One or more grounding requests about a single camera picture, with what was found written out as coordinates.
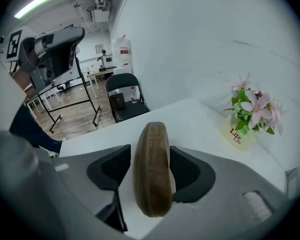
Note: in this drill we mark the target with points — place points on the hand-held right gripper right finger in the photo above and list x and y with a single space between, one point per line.
195 176

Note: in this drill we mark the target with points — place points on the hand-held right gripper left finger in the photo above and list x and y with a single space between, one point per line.
107 169

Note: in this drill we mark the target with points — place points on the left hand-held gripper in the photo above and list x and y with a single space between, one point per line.
27 54

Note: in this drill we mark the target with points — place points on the brown glasses case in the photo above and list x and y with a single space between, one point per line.
152 174

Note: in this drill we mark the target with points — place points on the person's left forearm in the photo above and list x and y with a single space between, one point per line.
21 77

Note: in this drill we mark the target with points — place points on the black office chair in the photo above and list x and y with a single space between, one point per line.
63 87

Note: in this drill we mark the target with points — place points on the wooden background table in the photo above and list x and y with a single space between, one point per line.
100 74

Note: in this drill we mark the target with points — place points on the white desktop machine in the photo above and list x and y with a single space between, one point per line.
108 60

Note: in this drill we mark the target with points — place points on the black rolling whiteboard stand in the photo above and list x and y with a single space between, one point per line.
88 96

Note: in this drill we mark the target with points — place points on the white background desk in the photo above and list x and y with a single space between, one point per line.
40 97

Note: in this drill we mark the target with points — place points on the white table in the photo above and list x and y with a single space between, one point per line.
190 124

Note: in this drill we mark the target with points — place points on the ceiling air conditioning unit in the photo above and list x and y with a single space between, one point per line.
99 14

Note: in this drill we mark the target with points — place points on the cream pot with pink flowers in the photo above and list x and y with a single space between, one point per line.
240 139

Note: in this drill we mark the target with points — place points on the long ceiling light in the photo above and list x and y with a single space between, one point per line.
38 2

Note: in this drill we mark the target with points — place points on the black folding chair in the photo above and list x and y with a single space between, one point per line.
130 110

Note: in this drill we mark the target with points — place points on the brown bag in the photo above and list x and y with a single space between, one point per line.
117 101

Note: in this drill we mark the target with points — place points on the clear bottle with red label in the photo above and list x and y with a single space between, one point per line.
133 95

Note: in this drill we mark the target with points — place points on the person's dark clothing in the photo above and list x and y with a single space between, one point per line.
30 129

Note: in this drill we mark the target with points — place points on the framed wall picture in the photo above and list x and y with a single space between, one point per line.
99 48

